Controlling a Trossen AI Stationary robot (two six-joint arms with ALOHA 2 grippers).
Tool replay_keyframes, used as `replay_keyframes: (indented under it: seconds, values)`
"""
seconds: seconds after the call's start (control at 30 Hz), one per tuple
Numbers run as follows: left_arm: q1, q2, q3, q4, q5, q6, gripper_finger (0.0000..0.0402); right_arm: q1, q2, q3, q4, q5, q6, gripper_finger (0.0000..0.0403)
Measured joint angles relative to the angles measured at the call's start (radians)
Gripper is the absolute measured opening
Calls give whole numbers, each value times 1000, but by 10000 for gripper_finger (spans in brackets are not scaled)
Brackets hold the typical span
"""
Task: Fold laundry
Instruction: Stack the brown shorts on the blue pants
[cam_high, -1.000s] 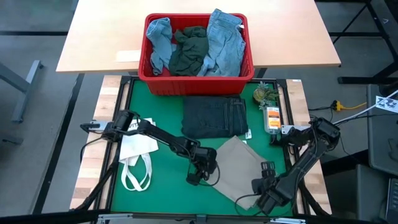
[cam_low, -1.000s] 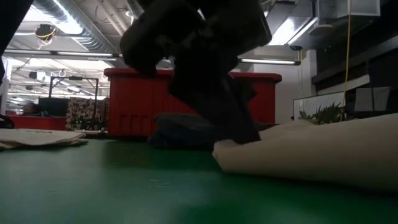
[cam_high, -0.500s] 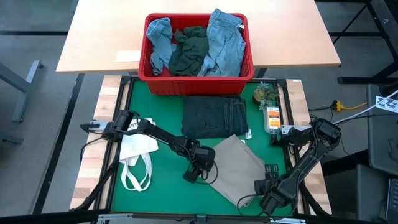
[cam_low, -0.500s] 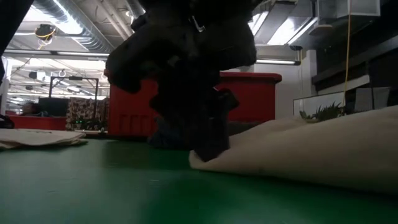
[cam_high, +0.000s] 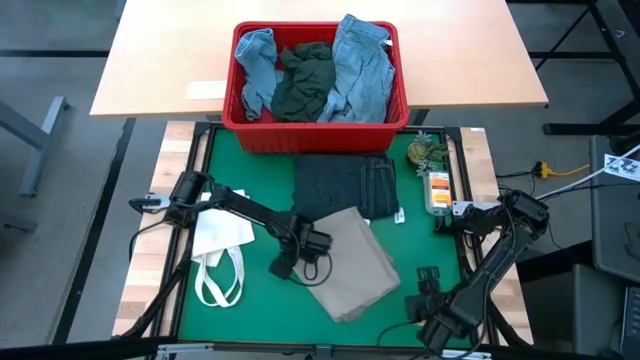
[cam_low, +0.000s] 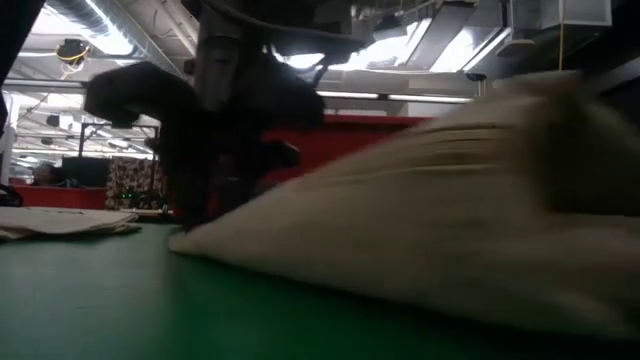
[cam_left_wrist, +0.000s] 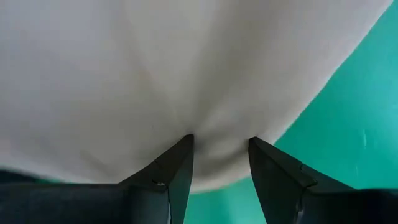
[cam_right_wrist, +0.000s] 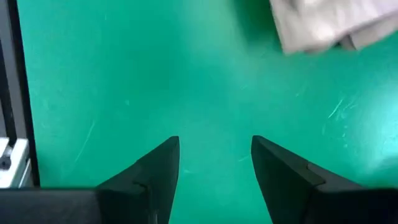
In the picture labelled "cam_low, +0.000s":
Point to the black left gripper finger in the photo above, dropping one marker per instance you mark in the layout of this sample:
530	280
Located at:
265	165
190	185

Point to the beige garment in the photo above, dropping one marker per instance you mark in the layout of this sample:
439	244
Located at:
400	225

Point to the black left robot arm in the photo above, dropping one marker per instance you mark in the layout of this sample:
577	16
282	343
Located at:
280	20

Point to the red plastic laundry bin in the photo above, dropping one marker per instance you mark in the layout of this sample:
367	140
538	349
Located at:
340	145

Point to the floral patterned panel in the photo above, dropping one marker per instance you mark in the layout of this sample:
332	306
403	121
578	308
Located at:
135	180

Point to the black monitor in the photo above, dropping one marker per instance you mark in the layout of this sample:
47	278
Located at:
90	171

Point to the red partition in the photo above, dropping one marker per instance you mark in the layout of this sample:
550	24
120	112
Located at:
60	197

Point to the cream canvas tote bag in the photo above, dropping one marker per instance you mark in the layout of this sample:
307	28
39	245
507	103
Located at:
60	220

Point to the green table mat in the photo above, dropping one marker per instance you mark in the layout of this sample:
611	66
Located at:
100	300

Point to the long light bar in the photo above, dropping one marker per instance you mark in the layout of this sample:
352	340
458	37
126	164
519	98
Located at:
430	98

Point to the black dome camera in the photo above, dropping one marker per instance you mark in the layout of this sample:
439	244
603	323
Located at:
475	77

